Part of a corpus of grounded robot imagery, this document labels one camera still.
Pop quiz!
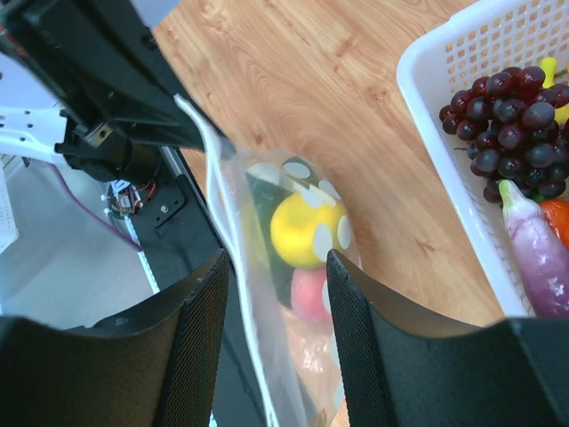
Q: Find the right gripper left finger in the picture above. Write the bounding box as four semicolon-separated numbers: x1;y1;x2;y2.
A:
1;250;229;426

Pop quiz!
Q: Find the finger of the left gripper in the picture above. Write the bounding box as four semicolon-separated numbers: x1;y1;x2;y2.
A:
1;1;236;160

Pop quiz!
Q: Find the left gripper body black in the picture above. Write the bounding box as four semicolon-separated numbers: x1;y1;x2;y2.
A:
54;109;160;182

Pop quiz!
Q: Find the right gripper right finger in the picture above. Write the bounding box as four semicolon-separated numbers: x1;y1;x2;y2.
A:
326;250;568;426

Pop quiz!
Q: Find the polka dot zip bag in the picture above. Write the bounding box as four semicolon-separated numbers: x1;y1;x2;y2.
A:
174;95;360;426

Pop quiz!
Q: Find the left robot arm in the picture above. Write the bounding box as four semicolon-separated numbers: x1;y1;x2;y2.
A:
1;1;235;184

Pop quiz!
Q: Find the fake pink peach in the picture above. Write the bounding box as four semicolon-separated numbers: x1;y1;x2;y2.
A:
291;268;332;325

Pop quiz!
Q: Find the fake purple eggplant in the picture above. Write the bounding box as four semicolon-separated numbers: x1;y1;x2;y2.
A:
499;180;568;317

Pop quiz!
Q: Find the fake yellow apple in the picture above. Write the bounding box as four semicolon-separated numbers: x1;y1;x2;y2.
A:
269;193;356;270

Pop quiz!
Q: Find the fake red chili pepper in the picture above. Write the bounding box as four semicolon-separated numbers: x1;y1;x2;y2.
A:
540;198;569;248

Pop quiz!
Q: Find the fake grape bunch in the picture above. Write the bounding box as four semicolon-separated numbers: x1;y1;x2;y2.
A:
438;66;568;204

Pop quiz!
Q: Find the white plastic basket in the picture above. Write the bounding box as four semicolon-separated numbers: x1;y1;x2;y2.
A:
397;1;568;318

